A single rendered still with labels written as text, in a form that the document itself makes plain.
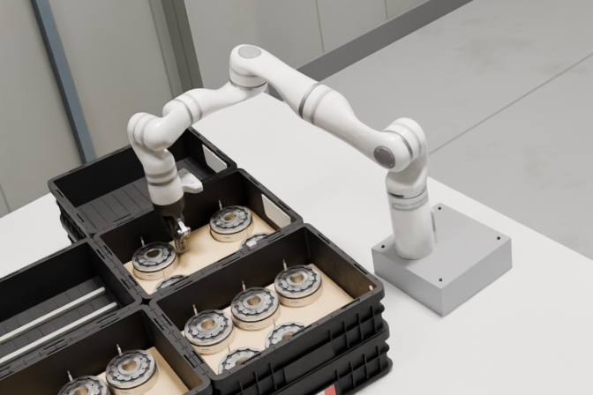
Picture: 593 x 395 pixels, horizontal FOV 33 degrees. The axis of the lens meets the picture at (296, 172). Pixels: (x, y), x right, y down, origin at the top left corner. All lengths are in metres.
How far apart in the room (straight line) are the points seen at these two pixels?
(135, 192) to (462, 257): 0.87
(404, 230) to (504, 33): 2.76
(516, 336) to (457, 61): 2.63
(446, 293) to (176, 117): 0.71
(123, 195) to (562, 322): 1.14
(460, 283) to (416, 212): 0.19
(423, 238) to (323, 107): 0.37
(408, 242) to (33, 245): 1.05
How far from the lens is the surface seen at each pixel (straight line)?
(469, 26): 5.03
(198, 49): 4.00
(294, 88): 2.26
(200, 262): 2.34
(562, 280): 2.38
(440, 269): 2.28
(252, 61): 2.32
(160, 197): 2.25
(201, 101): 2.24
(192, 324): 2.14
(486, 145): 4.10
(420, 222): 2.26
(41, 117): 3.96
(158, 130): 2.15
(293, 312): 2.15
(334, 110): 2.20
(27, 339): 2.29
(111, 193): 2.66
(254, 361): 1.93
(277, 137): 2.98
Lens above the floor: 2.25
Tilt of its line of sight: 34 degrees down
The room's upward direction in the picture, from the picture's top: 10 degrees counter-clockwise
